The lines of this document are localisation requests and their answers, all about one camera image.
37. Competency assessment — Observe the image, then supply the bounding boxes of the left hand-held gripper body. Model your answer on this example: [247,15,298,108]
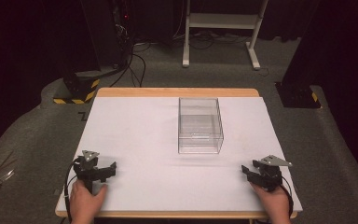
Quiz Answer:
[73,149,106,195]

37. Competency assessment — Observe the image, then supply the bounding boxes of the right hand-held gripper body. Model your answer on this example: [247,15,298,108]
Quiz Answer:
[251,154,293,192]

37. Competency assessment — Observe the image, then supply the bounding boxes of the clear plastic drawer box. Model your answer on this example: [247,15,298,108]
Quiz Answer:
[177,97,225,155]

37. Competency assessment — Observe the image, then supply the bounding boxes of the person's right hand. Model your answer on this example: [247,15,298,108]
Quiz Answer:
[249,182,293,224]

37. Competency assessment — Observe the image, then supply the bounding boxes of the person's left hand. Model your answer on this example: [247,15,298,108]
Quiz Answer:
[69,180,109,224]

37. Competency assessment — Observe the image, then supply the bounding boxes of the white table mat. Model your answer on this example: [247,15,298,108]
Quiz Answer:
[56,96,304,213]

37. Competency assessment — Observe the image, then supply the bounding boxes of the black stand base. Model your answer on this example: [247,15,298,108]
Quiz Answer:
[274,81,322,109]

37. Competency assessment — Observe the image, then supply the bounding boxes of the wooden table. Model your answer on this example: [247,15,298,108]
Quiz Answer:
[55,87,298,219]

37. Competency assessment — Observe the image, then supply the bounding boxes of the black stand with striped base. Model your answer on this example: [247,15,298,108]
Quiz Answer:
[53,0,131,105]

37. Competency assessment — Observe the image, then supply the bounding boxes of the white metal stand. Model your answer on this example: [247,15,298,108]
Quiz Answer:
[182,0,269,71]

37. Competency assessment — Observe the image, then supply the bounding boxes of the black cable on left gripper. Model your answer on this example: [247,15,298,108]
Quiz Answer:
[63,157,81,224]

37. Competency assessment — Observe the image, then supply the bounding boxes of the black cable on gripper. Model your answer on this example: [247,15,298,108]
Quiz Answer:
[280,175,295,218]
[63,157,81,224]

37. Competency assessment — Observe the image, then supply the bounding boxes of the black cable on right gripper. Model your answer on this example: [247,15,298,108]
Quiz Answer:
[280,175,295,218]

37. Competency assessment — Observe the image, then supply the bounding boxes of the black floor cables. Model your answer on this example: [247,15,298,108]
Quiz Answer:
[109,40,157,89]

